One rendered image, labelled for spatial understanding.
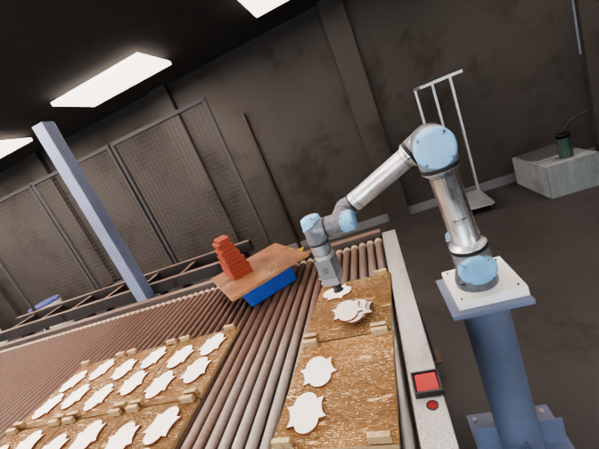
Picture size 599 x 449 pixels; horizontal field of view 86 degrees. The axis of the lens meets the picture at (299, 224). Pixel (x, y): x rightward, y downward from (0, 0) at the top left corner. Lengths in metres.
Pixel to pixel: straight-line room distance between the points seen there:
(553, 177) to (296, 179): 3.10
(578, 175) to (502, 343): 3.20
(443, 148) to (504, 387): 1.04
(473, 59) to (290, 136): 2.50
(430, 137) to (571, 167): 3.50
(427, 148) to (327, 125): 3.75
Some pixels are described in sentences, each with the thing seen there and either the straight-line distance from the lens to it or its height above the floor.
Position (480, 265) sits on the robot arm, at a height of 1.09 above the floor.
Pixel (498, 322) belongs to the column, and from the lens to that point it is 1.46.
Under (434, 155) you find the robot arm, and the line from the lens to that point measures 1.01.
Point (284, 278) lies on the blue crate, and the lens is 1.86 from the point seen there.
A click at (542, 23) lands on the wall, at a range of 5.22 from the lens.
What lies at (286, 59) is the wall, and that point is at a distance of 4.83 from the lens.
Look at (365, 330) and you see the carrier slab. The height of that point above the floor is 0.94.
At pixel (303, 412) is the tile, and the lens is 1.08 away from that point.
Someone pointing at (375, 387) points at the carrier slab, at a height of 0.94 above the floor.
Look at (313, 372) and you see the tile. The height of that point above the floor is 0.94.
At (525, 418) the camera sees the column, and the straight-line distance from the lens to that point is 1.80.
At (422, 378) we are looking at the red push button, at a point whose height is 0.93.
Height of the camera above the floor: 1.67
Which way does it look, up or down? 15 degrees down
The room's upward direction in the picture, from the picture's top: 23 degrees counter-clockwise
